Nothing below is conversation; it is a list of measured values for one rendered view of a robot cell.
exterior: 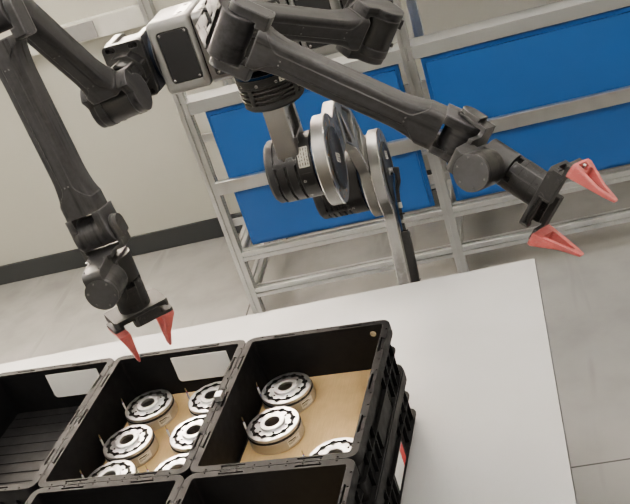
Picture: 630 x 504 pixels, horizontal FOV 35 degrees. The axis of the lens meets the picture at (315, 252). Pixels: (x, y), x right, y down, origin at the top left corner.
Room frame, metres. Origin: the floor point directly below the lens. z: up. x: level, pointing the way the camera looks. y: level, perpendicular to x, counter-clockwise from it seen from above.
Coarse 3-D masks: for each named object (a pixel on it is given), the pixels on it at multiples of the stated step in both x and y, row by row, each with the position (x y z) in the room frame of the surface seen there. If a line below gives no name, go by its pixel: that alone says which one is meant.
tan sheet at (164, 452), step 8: (192, 392) 1.81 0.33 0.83; (176, 400) 1.80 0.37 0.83; (184, 400) 1.79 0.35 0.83; (184, 408) 1.76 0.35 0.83; (176, 416) 1.74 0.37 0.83; (184, 416) 1.73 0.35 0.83; (128, 424) 1.77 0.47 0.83; (168, 424) 1.72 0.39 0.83; (176, 424) 1.71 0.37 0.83; (160, 432) 1.70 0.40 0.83; (160, 440) 1.68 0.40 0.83; (168, 440) 1.67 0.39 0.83; (160, 448) 1.65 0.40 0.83; (168, 448) 1.64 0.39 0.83; (160, 456) 1.62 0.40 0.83; (168, 456) 1.61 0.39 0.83; (144, 464) 1.61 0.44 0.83; (152, 464) 1.61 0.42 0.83
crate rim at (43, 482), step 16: (160, 352) 1.84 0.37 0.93; (176, 352) 1.82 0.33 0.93; (240, 352) 1.73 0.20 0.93; (112, 368) 1.84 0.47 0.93; (224, 384) 1.64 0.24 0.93; (96, 400) 1.74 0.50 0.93; (80, 416) 1.69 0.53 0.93; (208, 416) 1.55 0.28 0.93; (64, 448) 1.60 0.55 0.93; (192, 448) 1.47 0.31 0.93; (64, 480) 1.50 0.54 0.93; (80, 480) 1.48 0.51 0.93; (96, 480) 1.47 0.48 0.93; (112, 480) 1.45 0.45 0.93
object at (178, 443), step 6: (186, 420) 1.67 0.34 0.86; (192, 420) 1.66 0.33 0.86; (198, 420) 1.65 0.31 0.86; (180, 426) 1.65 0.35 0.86; (174, 432) 1.64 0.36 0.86; (180, 432) 1.63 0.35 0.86; (174, 438) 1.62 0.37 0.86; (180, 438) 1.61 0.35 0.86; (174, 444) 1.60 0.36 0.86; (180, 444) 1.60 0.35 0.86; (186, 444) 1.59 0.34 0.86; (192, 444) 1.59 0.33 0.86; (180, 450) 1.58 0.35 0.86; (186, 450) 1.57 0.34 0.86
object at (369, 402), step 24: (264, 336) 1.76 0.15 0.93; (288, 336) 1.73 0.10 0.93; (384, 336) 1.62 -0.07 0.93; (240, 360) 1.70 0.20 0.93; (384, 360) 1.56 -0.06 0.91; (216, 408) 1.57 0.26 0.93; (360, 432) 1.36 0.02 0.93; (312, 456) 1.34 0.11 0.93; (336, 456) 1.32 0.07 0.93; (360, 456) 1.31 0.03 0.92
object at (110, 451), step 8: (120, 432) 1.70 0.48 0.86; (144, 432) 1.67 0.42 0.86; (152, 432) 1.67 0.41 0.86; (112, 440) 1.69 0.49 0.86; (144, 440) 1.65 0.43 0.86; (104, 448) 1.66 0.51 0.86; (112, 448) 1.65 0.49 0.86; (128, 448) 1.64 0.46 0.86; (136, 448) 1.63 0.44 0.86; (144, 448) 1.62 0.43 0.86; (112, 456) 1.63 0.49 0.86; (120, 456) 1.62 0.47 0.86; (128, 456) 1.61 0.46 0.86
